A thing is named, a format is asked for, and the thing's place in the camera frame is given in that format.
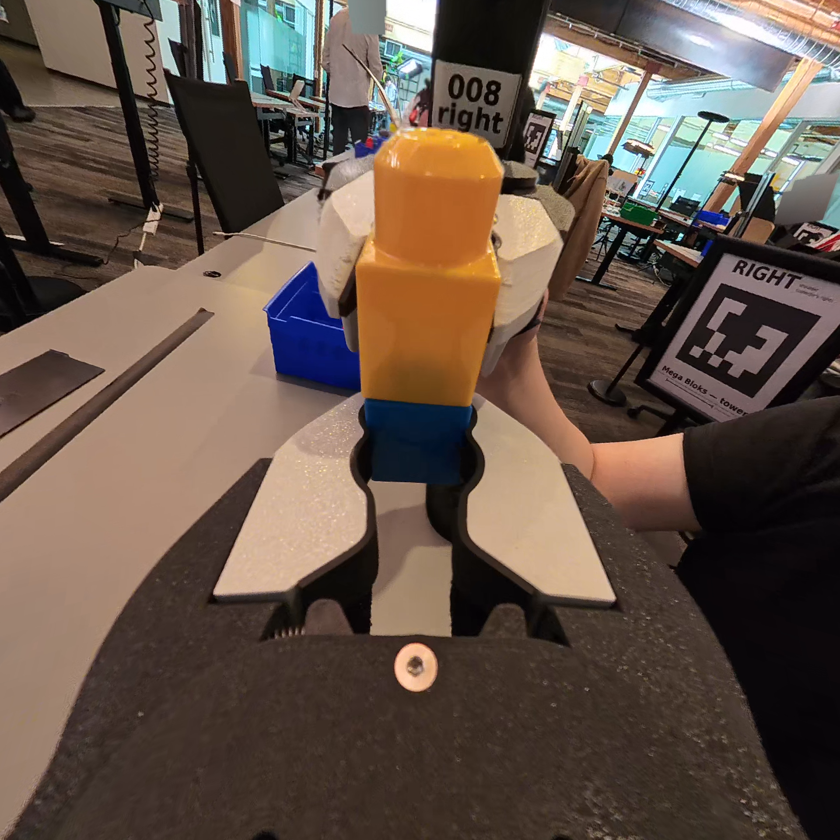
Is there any small framed marker sign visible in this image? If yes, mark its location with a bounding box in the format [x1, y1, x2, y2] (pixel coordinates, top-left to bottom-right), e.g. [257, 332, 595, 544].
[523, 108, 557, 168]

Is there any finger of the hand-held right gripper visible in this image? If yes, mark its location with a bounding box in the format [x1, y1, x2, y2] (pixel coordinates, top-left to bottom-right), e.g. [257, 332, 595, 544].
[317, 174, 378, 355]
[483, 193, 565, 378]

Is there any person's right forearm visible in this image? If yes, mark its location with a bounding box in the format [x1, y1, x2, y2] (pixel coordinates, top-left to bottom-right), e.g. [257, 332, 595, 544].
[525, 394, 703, 532]

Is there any black mesh armrest pad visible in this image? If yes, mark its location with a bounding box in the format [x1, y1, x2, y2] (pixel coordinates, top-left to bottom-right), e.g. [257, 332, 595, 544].
[425, 484, 470, 546]

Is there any yellow mega block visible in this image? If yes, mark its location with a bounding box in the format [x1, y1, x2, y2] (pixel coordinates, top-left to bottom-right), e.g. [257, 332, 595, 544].
[354, 128, 505, 403]

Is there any black flat plate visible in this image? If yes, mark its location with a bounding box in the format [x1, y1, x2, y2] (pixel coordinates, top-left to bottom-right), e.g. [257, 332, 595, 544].
[0, 350, 106, 437]

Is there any grey desk rail strip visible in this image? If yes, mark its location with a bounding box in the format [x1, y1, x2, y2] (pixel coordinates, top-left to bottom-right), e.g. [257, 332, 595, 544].
[0, 308, 215, 503]

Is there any white cable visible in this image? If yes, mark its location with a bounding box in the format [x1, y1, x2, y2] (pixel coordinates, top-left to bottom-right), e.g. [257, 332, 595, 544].
[213, 231, 317, 253]

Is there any black floor lamp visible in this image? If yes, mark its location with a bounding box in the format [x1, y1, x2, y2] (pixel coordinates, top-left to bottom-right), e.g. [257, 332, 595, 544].
[669, 112, 731, 211]

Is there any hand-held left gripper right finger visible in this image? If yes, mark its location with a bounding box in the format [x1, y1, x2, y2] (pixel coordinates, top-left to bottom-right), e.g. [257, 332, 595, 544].
[453, 394, 618, 634]

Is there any black round-base floor stand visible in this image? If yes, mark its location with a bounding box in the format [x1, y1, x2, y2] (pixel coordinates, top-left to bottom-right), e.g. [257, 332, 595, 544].
[587, 289, 683, 408]

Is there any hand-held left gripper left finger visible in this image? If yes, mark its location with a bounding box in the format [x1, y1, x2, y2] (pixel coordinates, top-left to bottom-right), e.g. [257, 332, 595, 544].
[213, 397, 380, 634]

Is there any white power adapter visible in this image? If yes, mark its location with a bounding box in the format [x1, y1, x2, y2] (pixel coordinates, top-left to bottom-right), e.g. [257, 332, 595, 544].
[134, 203, 164, 266]

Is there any person's right hand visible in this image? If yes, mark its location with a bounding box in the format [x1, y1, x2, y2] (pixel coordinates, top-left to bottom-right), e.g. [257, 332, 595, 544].
[476, 289, 560, 421]

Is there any black display panel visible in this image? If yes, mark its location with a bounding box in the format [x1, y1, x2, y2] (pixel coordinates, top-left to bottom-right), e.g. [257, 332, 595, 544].
[163, 67, 284, 257]

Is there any wooden work table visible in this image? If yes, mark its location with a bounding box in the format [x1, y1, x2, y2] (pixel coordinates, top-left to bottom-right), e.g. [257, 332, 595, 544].
[591, 210, 664, 290]

